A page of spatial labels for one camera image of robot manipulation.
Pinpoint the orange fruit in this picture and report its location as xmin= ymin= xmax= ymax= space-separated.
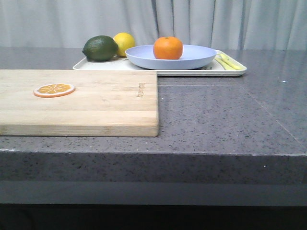
xmin=153 ymin=36 xmax=183 ymax=60

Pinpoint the light blue plate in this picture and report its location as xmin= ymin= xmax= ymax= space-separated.
xmin=126 ymin=45 xmax=217 ymax=70

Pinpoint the cream white tray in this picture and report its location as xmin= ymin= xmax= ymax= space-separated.
xmin=73 ymin=50 xmax=247 ymax=77

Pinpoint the wooden cutting board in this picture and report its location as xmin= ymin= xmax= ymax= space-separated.
xmin=0 ymin=69 xmax=159 ymax=137

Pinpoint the yellow lemon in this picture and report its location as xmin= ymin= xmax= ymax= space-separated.
xmin=113 ymin=32 xmax=136 ymax=57

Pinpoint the dark green lime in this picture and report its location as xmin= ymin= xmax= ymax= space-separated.
xmin=82 ymin=35 xmax=118 ymax=61

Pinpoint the yellow plastic knife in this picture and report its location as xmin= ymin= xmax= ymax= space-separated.
xmin=214 ymin=57 xmax=228 ymax=70

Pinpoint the yellow plastic fork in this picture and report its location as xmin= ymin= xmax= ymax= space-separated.
xmin=216 ymin=53 xmax=241 ymax=70

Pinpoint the orange slice piece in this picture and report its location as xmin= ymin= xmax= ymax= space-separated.
xmin=33 ymin=83 xmax=76 ymax=98

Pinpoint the grey curtain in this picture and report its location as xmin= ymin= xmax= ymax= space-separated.
xmin=0 ymin=0 xmax=307 ymax=50

